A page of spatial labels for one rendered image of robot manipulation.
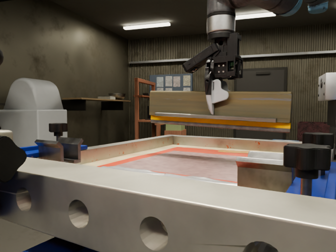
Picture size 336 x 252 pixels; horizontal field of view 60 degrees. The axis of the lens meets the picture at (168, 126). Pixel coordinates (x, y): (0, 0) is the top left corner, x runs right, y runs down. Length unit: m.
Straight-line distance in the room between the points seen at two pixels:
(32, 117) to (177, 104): 3.90
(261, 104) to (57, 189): 0.60
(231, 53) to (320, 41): 7.74
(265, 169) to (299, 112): 7.87
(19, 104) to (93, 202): 4.65
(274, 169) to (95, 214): 0.25
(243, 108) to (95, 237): 0.60
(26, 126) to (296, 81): 6.41
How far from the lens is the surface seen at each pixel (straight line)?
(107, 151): 0.84
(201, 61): 0.82
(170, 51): 8.80
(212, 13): 0.82
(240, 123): 0.79
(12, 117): 4.89
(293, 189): 0.38
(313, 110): 8.32
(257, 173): 0.41
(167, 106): 0.86
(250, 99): 0.77
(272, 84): 8.21
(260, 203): 0.18
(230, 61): 0.79
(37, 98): 4.67
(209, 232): 0.18
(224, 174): 0.64
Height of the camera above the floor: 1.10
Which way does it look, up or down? 3 degrees down
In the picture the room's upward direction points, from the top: straight up
